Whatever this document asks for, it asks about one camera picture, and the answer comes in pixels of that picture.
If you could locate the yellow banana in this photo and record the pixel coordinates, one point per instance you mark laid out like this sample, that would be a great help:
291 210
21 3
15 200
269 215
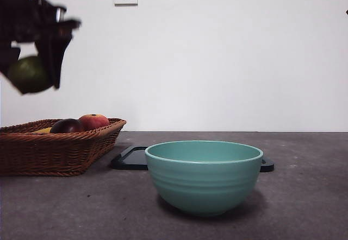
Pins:
44 130

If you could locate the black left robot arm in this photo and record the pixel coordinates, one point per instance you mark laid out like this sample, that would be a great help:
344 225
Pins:
19 14

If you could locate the teal ceramic bowl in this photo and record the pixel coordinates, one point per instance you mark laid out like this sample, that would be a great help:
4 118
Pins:
204 185

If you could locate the green avocado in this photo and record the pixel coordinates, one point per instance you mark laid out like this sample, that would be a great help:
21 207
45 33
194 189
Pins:
28 73

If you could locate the black rectangular tray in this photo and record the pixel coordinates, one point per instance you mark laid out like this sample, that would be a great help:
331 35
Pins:
130 158

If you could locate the brown woven wicker basket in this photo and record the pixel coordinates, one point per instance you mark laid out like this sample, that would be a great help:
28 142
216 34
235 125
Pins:
54 153

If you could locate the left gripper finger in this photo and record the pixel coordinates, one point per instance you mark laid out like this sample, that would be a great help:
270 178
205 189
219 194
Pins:
53 58
8 58

